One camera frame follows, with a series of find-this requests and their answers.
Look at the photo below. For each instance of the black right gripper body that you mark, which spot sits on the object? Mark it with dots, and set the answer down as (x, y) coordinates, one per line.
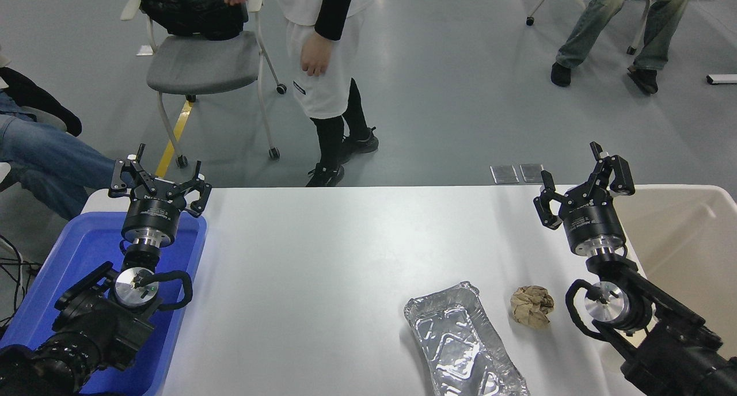
(593, 223)

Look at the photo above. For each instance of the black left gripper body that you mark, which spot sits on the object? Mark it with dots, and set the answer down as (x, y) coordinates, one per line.
(152, 214)

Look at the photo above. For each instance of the person's left hand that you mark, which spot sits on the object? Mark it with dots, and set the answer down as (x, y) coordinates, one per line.
(316, 53)

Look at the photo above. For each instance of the metal floor plate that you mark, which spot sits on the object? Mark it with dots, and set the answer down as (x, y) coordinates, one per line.
(531, 172)
(504, 174)

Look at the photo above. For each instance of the blue plastic tray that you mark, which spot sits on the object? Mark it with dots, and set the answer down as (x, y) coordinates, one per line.
(86, 243)

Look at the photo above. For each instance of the large pale bin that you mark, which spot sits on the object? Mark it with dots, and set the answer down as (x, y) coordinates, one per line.
(691, 240)

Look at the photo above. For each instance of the crumpled tan paper ball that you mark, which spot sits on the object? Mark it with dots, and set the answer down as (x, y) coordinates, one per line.
(532, 307)

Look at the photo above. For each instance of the person in blue jeans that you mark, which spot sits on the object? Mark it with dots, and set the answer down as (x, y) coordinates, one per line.
(46, 154)

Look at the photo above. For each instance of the grey seat wheeled chair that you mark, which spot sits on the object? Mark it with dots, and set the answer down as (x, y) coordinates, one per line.
(201, 62)

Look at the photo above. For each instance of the white floor marker plate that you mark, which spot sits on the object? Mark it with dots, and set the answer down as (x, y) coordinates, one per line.
(145, 50)

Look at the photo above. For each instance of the white floor bar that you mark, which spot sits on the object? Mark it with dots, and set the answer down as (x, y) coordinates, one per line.
(722, 79)

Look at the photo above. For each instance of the silver foil tray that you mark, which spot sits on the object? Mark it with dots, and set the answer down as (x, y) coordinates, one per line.
(460, 344)

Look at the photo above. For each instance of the person in white outfit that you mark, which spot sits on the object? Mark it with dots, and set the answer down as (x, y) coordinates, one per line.
(322, 91)

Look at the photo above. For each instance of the person in faded jeans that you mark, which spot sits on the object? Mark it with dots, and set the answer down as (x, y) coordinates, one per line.
(599, 16)

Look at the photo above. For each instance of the black jacket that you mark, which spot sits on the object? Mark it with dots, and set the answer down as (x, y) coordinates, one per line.
(190, 7)

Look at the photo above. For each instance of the white frame wheeled chair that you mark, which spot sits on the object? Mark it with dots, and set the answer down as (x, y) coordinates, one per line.
(640, 25)

